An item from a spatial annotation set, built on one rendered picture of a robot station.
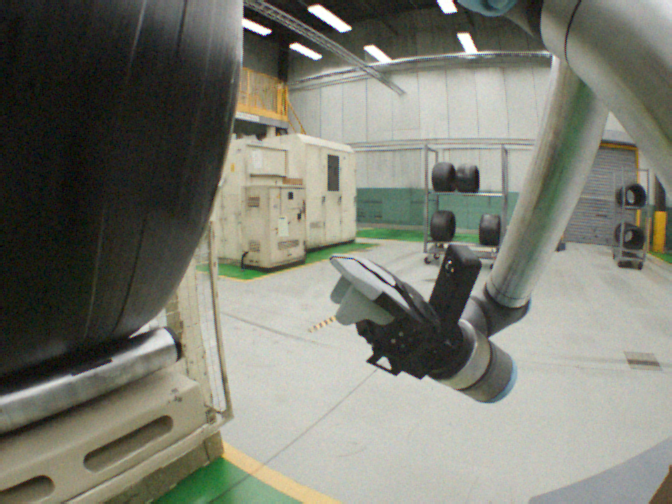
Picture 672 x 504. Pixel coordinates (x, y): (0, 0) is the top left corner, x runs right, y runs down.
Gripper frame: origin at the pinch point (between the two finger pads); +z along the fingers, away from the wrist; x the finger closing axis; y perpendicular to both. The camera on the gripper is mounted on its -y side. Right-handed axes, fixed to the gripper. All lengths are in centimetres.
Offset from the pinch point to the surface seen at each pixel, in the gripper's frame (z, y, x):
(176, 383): 6.7, 21.8, -3.8
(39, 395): 19.9, 21.6, -13.8
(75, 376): 17.3, 20.6, -10.2
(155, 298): 13.5, 11.0, -5.1
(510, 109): -550, -439, 878
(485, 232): -345, -47, 367
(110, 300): 16.8, 10.3, -8.9
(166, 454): 5.2, 26.3, -10.8
